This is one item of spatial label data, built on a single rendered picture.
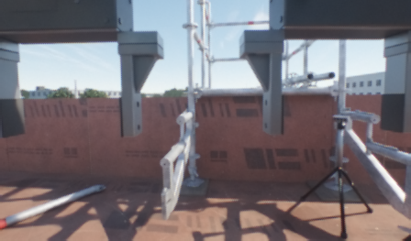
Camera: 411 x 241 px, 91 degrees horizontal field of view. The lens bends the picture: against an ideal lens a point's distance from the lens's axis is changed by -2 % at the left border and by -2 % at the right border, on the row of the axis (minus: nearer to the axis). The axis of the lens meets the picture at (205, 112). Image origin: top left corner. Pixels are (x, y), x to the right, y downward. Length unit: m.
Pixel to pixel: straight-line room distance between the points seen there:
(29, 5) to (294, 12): 0.24
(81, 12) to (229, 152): 1.60
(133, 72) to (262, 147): 1.58
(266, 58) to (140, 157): 1.76
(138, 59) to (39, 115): 2.23
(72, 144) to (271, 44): 2.13
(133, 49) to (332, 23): 0.19
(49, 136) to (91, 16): 2.19
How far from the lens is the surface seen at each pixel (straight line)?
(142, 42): 0.21
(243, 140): 1.71
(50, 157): 2.43
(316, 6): 0.23
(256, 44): 0.21
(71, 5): 0.24
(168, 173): 1.03
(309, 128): 1.80
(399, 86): 0.29
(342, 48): 1.76
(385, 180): 1.39
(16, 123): 0.30
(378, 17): 0.26
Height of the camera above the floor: 0.69
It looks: 4 degrees down
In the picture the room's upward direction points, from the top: 1 degrees counter-clockwise
